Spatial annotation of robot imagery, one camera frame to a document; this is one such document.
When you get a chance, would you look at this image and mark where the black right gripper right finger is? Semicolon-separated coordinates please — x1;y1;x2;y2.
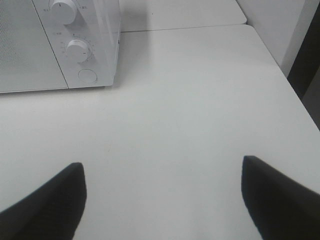
241;155;320;240

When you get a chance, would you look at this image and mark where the white microwave door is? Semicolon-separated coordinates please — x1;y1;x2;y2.
0;0;67;93

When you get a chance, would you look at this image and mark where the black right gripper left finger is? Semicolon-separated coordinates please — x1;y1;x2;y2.
0;162;87;240

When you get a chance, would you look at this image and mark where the white microwave oven body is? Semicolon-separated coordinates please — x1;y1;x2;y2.
33;0;121;89

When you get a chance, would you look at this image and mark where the round white door button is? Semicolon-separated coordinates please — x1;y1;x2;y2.
78;69;98;84

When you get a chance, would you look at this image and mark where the white control knob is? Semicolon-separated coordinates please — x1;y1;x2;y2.
50;0;78;25
66;39;91;63

